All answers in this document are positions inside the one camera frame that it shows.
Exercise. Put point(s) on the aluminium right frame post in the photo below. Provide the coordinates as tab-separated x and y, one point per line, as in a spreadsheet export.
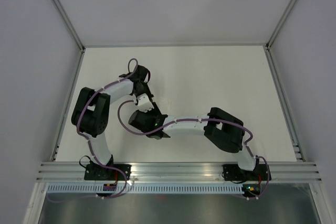
281	22

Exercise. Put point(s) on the aluminium back frame rail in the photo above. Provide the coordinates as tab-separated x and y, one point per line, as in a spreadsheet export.
178	44

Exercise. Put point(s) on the aluminium front frame rail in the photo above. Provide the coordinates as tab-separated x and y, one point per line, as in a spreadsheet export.
281	172

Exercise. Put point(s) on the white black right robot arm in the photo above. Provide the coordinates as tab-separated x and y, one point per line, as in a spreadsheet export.
222	129

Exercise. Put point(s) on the aluminium frame rail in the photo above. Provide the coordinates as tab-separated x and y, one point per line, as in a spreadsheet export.
281	172
178	44

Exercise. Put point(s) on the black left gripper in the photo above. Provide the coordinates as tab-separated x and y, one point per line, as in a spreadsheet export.
145	85

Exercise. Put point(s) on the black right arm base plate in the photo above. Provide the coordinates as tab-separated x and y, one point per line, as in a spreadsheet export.
232	173

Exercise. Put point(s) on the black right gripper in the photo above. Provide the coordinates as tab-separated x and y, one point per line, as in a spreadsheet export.
156	110

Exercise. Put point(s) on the aluminium left frame post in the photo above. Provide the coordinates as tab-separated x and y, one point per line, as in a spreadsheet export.
70	27

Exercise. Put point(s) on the white slotted cable duct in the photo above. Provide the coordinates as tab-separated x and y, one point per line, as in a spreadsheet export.
143	188

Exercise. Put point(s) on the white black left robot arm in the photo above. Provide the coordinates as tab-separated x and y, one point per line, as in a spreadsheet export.
91	114

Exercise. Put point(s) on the aluminium frame post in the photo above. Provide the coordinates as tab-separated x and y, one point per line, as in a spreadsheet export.
281	22
70	27

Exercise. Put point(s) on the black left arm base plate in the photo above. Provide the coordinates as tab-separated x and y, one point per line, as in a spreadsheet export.
94	172

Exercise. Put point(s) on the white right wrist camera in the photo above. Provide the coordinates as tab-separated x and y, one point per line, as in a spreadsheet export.
143	103

